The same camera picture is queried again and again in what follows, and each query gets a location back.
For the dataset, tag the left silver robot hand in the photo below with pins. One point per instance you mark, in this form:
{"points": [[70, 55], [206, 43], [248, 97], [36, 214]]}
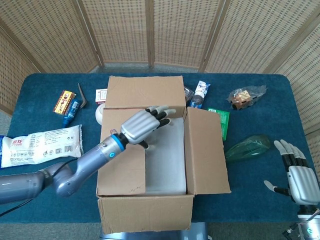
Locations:
{"points": [[140, 127]]}

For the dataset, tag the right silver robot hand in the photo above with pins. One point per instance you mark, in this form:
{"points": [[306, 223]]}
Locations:
{"points": [[305, 185]]}

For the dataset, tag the red cardboard box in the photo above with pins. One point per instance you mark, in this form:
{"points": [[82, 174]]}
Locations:
{"points": [[145, 212]]}

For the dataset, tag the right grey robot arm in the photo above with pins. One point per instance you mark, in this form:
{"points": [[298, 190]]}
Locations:
{"points": [[308, 225]]}

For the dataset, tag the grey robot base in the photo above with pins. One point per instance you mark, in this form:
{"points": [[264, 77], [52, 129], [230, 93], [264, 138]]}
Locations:
{"points": [[200, 232]]}

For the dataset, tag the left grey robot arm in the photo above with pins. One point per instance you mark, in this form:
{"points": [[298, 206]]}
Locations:
{"points": [[67, 180]]}

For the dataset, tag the red white small box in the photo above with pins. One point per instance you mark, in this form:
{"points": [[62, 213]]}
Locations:
{"points": [[100, 96]]}

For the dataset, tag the red yellow packet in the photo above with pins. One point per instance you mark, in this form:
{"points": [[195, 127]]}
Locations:
{"points": [[63, 102]]}

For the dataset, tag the green carton box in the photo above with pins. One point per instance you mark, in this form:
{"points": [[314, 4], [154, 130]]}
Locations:
{"points": [[223, 122]]}

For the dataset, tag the white bowl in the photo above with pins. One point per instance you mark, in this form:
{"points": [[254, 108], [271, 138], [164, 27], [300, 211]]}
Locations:
{"points": [[99, 115]]}

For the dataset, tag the white foam sheet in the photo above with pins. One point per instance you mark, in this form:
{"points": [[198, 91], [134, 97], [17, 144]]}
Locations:
{"points": [[167, 162]]}

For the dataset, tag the blue felt table cover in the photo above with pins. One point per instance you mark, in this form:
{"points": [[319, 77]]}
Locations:
{"points": [[250, 200]]}

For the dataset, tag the grey angled metal tool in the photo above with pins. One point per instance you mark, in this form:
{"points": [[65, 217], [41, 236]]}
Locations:
{"points": [[82, 98]]}

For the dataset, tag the green glass bottle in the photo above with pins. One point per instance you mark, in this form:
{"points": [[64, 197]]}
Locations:
{"points": [[247, 148]]}

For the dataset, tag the blue cookie package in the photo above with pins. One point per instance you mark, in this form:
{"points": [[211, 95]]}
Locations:
{"points": [[200, 95]]}

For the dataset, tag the blue tube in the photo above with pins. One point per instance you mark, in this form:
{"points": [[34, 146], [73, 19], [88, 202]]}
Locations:
{"points": [[71, 112]]}

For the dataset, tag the white plastic food bag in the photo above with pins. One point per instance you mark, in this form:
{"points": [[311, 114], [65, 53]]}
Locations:
{"points": [[50, 145]]}

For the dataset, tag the clear bag with bread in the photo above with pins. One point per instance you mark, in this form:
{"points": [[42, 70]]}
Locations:
{"points": [[243, 98]]}

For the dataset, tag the wicker folding screen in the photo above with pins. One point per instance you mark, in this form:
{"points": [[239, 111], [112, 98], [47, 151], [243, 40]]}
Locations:
{"points": [[175, 25]]}

